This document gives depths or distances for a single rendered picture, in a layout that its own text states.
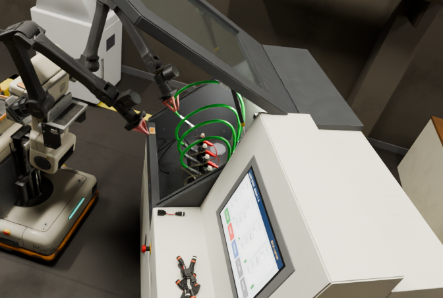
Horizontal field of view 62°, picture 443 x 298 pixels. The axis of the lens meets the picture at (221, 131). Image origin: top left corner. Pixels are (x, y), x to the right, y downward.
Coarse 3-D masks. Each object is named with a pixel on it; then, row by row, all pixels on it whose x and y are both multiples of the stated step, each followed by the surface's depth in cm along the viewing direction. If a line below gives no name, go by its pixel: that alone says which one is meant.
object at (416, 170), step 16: (432, 128) 342; (416, 144) 365; (432, 144) 334; (416, 160) 355; (432, 160) 326; (400, 176) 378; (416, 176) 346; (432, 176) 318; (416, 192) 337; (432, 192) 311; (432, 208) 304; (432, 224) 297
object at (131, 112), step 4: (132, 108) 162; (128, 112) 159; (132, 112) 161; (140, 112) 164; (144, 112) 164; (124, 116) 160; (128, 116) 160; (132, 116) 161; (136, 116) 162; (140, 116) 160; (128, 120) 161; (132, 120) 161; (136, 120) 160; (128, 124) 163
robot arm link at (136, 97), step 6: (132, 90) 155; (102, 96) 153; (120, 96) 155; (126, 96) 153; (132, 96) 153; (138, 96) 157; (108, 102) 154; (114, 102) 155; (126, 102) 155; (132, 102) 154; (138, 102) 156
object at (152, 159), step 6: (150, 126) 216; (150, 138) 207; (156, 138) 209; (150, 144) 203; (156, 144) 205; (150, 150) 200; (156, 150) 201; (150, 156) 196; (156, 156) 197; (150, 162) 193; (156, 162) 194; (150, 168) 190; (156, 168) 190; (150, 174) 187; (156, 174) 187; (150, 180) 184; (156, 180) 184; (150, 186) 183; (156, 186) 181; (150, 192) 182; (156, 192) 178; (150, 198) 180; (156, 198) 175; (150, 204) 179; (150, 210) 178
